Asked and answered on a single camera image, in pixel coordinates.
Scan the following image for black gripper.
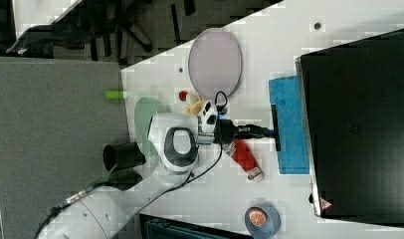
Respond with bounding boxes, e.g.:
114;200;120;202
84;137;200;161
214;119;275;144

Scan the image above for black oven door handle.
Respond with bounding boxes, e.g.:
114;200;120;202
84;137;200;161
271;105;281;151

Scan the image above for blue oven door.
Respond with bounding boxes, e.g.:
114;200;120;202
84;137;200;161
269;76;309;174

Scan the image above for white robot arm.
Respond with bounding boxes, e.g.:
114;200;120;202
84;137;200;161
34;101;279;239

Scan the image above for black toaster oven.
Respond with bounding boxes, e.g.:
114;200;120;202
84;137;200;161
296;29;404;228

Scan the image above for red ketchup bottle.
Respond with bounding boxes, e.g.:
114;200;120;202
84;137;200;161
223;139;264;182

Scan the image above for yellow toy banana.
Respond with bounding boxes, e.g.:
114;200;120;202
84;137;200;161
183;96;203;116

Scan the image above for lilac oval plate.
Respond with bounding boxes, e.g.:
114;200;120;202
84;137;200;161
188;28;243;100

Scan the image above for red toy fruit upper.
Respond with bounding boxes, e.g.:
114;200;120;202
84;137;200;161
179;91;188;102

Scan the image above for orange slice toy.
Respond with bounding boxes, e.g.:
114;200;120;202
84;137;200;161
249;208;267;226

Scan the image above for blue bowl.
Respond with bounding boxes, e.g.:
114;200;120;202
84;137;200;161
244;202;281;239

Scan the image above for large green bowl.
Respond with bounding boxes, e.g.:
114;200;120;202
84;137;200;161
134;98;165;157

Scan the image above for black cylinder lower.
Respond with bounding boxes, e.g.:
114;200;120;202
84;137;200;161
106;167;143;191

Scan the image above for black cylinder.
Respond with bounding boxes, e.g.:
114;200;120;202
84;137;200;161
106;167;143;191
102;142;146;170

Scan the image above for dark teal crate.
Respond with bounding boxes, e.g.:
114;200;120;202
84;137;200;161
139;213;254;239

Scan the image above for black cylinder upper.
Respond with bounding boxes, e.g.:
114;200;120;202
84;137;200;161
102;142;146;170

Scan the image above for green marker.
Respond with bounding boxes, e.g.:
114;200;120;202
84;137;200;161
104;90;127;100

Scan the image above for black office chair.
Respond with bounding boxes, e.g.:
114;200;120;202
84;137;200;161
6;0;152;60

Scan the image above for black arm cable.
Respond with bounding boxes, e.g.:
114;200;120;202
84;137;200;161
32;90;230;239

